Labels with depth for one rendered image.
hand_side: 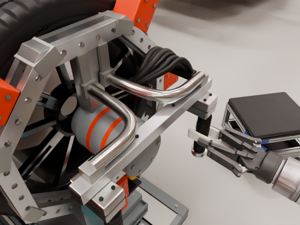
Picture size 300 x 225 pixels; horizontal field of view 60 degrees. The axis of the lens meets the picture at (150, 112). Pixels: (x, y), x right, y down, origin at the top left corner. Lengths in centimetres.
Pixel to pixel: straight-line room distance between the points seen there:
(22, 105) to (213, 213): 124
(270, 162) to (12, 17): 62
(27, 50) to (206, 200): 129
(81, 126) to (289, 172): 49
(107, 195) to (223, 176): 130
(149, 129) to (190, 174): 118
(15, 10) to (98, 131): 30
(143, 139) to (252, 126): 111
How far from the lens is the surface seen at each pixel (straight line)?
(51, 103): 70
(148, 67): 62
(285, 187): 67
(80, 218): 127
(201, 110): 65
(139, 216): 135
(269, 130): 156
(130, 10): 67
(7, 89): 50
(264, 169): 67
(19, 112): 53
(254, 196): 168
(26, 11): 58
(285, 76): 278
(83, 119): 67
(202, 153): 77
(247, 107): 167
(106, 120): 63
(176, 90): 56
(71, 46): 54
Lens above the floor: 134
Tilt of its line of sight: 41 degrees down
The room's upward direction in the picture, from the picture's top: straight up
